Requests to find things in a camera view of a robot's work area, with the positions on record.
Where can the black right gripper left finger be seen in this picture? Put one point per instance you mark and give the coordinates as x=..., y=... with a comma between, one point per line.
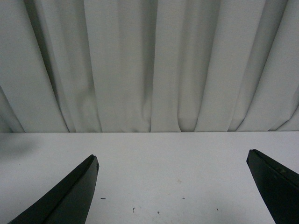
x=69, y=201

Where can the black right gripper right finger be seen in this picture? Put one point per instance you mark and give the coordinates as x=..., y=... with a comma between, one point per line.
x=277, y=185

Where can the grey pleated curtain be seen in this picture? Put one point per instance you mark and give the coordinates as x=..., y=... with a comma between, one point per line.
x=85, y=66

